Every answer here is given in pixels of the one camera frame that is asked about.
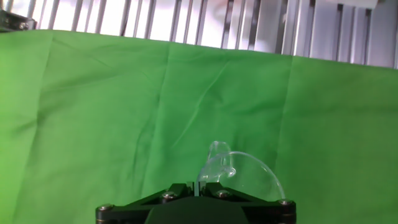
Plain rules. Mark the clear glass mug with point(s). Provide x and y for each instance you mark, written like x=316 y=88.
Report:
x=248 y=174

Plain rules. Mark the green cloth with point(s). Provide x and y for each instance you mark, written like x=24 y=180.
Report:
x=124 y=109

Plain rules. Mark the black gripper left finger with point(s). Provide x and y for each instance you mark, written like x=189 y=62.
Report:
x=130 y=211

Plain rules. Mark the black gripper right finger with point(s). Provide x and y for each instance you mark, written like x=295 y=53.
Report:
x=267 y=211

